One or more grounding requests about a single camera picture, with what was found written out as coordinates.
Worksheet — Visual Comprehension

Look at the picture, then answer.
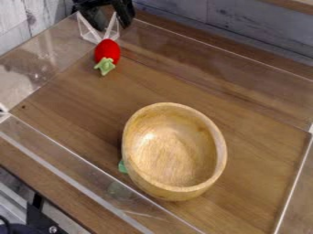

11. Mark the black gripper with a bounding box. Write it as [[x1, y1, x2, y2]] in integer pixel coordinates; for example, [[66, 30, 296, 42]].
[[72, 0, 134, 32]]

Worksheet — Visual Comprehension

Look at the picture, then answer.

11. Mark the red plush strawberry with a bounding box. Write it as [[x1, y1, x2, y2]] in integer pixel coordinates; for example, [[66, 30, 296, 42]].
[[93, 38, 120, 76]]

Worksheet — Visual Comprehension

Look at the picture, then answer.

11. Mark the green object behind bowl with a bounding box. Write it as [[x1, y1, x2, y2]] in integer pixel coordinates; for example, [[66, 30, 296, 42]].
[[118, 160, 126, 174]]

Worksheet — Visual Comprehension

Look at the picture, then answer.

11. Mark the wooden bowl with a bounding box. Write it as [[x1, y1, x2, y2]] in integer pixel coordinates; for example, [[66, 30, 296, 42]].
[[120, 102, 227, 201]]

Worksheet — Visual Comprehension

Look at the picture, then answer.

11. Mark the black clamp with screw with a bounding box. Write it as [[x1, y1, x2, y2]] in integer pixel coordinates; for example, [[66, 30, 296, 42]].
[[22, 202, 69, 234]]

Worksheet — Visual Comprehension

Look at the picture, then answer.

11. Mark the clear acrylic barrier wall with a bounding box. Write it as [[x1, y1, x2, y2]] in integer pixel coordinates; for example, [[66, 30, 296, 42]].
[[0, 15, 313, 234]]

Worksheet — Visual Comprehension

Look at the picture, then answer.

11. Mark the black cable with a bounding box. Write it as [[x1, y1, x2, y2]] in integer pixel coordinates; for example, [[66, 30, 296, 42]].
[[0, 215, 13, 234]]

